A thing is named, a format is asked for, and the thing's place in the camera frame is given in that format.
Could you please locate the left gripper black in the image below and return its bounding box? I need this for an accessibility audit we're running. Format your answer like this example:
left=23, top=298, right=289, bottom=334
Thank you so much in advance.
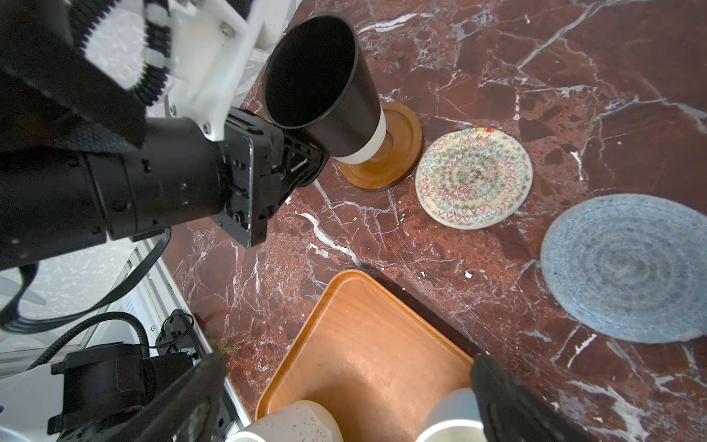
left=212, top=109, right=330, bottom=248

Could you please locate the blue grey woven coaster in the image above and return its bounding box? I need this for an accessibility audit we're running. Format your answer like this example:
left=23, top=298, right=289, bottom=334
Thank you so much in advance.
left=539, top=193, right=706, bottom=344

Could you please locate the black mug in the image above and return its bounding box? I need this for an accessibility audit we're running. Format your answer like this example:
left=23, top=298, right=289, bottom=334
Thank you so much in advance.
left=263, top=13, right=387, bottom=165

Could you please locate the cream woven zigzag coaster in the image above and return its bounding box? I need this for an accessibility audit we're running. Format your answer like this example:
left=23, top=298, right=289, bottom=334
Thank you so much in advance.
left=415, top=127, right=533, bottom=230

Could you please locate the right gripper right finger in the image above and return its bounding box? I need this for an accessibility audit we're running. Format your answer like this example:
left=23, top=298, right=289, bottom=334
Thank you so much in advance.
left=471, top=355, right=594, bottom=442

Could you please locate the brown wooden coaster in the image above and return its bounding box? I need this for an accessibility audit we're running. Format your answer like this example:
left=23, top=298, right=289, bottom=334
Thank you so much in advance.
left=339, top=102, right=423, bottom=191

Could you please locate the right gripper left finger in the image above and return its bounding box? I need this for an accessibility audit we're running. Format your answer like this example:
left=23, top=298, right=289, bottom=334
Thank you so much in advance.
left=96, top=353, right=226, bottom=441

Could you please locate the white and blue mug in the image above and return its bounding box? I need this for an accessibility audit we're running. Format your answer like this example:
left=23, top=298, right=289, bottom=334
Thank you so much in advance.
left=416, top=388, right=487, bottom=442

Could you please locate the orange plastic tray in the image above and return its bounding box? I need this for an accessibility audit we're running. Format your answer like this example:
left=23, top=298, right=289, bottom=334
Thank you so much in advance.
left=256, top=270, right=473, bottom=441

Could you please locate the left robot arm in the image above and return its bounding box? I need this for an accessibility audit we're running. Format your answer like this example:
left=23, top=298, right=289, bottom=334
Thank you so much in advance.
left=1, top=1, right=329, bottom=441

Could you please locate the white speckled mug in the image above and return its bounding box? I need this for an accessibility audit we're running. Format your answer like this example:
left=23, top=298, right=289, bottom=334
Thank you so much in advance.
left=226, top=400, right=344, bottom=442

